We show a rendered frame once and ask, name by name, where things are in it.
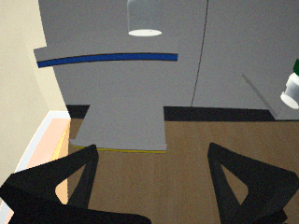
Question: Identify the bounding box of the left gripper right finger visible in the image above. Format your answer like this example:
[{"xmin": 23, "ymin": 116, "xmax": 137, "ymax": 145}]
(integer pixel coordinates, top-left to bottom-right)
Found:
[{"xmin": 207, "ymin": 143, "xmax": 299, "ymax": 224}]

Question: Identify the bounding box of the white bottle with green cap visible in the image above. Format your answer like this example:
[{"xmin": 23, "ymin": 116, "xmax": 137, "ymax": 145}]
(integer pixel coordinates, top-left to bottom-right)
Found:
[{"xmin": 280, "ymin": 59, "xmax": 299, "ymax": 108}]

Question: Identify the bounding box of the clear glass bottle with yellow cap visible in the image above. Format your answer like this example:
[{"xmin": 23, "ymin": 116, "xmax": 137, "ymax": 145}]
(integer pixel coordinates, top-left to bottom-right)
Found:
[{"xmin": 127, "ymin": 0, "xmax": 163, "ymax": 36}]

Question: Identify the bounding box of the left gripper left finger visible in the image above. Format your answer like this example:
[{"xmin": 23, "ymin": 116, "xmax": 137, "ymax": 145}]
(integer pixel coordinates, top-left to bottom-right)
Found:
[{"xmin": 4, "ymin": 145, "xmax": 99, "ymax": 208}]

